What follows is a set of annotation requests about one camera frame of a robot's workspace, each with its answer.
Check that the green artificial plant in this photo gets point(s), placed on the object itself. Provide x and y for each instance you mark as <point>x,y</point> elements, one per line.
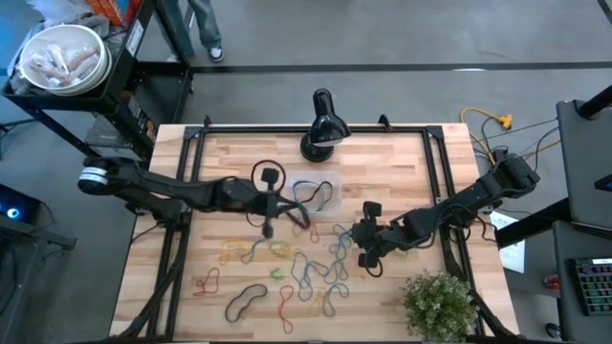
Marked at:
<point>437,306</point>

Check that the person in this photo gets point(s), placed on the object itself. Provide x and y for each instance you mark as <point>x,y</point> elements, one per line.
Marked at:
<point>205,24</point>

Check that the white bowl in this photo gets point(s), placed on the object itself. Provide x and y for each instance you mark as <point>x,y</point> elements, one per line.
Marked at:
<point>67,33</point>

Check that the orange cardboard box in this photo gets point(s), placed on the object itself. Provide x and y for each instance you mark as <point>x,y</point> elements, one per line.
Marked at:
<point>112,12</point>

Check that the computer tower with blue light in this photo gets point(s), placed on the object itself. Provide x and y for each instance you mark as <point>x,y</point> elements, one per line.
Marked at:
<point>14,212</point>

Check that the wrapped food packets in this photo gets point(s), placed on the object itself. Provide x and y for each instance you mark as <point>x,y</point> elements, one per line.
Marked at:
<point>57,67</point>

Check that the clear plastic bag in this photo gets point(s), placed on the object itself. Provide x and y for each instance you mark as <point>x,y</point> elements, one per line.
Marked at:
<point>57,9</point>

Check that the black floor stand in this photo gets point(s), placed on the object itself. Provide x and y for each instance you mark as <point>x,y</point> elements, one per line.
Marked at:
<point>28,239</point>

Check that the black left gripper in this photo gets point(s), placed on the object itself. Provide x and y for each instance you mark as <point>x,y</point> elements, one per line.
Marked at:
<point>268,203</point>

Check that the black desk lamp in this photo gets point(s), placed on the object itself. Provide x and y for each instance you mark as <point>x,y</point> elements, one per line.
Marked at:
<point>325,129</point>

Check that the grey side table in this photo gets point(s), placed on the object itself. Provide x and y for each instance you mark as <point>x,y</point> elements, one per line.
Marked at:
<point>588,157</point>

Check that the red can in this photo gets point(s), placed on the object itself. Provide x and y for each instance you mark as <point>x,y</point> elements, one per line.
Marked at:
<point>551,282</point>

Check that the clear plastic bin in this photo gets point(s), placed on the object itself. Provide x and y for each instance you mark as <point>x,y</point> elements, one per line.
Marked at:
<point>334,178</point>

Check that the black side desk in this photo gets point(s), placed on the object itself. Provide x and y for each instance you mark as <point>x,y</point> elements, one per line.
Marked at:
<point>564,306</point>

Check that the black utility cart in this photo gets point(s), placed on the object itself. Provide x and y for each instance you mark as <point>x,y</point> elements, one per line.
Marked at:
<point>115,102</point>

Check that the white paper sheet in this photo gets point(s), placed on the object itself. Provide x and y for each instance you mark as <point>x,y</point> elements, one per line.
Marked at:
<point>514,255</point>

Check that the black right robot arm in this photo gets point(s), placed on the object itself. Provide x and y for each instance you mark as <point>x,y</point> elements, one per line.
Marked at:
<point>459,200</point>

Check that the black pole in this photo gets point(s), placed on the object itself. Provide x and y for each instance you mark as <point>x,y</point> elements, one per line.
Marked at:
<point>595,102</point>

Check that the yellow rubber band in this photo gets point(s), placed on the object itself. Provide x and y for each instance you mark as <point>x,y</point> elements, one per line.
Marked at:
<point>315,301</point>
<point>223,253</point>
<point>296,251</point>

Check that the long red rubber band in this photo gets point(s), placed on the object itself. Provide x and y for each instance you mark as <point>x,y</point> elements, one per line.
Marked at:
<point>283,313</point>

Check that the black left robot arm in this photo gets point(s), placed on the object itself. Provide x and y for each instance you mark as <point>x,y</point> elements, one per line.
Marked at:
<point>167,188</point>

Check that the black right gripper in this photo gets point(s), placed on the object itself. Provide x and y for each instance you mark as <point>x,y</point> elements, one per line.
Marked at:
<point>375,234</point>

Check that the black keyboard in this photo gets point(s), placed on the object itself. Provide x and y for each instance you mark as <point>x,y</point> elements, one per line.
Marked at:
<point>595,286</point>

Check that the small green rubber band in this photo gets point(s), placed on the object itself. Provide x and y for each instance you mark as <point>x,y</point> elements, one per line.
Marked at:
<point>273,274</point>

